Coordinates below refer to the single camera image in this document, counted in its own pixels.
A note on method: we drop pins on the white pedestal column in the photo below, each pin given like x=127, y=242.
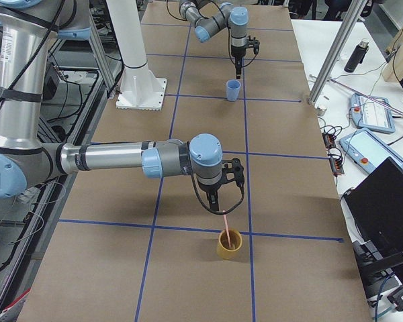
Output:
x=139, y=87

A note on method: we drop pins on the teach pendant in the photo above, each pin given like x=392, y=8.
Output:
x=371, y=114
x=367, y=150

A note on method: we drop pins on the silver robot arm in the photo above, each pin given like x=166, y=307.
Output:
x=233, y=18
x=26, y=162

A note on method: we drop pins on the aluminium frame post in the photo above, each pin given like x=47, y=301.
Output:
x=338, y=43

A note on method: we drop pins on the pink chopstick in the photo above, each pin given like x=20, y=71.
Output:
x=227, y=229

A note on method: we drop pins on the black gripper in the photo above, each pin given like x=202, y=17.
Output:
x=211, y=190
x=237, y=51

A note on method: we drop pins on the near teach pendant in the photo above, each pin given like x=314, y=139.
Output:
x=367, y=150

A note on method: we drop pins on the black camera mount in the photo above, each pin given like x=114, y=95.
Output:
x=233, y=171
x=254, y=44

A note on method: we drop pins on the black power strip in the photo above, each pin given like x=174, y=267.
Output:
x=335, y=156

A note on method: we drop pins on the light blue plastic cup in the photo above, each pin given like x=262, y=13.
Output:
x=232, y=89

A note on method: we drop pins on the yellow-brown plastic cup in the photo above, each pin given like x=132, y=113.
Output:
x=222, y=246

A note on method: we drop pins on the black water bottle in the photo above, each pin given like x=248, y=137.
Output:
x=357, y=55

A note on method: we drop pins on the far teach pendant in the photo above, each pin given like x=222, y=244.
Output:
x=371, y=114

